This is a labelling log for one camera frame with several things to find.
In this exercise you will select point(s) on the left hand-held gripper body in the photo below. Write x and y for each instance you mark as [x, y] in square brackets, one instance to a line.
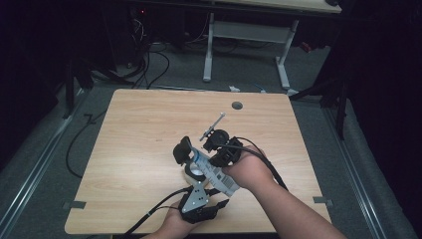
[195, 202]

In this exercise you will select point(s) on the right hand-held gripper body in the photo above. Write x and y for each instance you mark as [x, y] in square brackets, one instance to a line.
[227, 149]

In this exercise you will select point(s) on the white and blue pouch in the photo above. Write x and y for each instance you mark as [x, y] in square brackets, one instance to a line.
[219, 177]

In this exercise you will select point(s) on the glass jar with black lid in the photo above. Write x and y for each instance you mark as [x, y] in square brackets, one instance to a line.
[182, 152]

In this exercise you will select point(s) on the person's left hand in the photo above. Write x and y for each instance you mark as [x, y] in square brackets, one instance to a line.
[177, 225]

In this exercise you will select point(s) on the person's right hand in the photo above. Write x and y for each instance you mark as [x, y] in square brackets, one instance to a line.
[252, 171]

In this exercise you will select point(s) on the small white plug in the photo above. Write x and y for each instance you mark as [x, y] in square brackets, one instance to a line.
[234, 89]

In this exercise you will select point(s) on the grey tape piece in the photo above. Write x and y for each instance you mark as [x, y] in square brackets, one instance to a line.
[75, 205]
[322, 200]

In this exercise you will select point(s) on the white-framed desk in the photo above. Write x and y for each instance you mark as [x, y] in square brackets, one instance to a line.
[247, 32]

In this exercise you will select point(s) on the black tripod stand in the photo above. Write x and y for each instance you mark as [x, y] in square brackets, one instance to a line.
[341, 113]

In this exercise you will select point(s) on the small red object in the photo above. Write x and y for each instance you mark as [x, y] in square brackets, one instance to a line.
[305, 47]

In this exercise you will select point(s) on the dark computer case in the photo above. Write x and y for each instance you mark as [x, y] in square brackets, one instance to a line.
[122, 40]

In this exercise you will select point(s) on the black metal stand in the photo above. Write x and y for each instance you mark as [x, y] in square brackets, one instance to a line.
[69, 96]

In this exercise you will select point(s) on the metal floor rail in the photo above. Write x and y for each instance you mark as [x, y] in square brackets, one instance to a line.
[358, 186]
[33, 172]

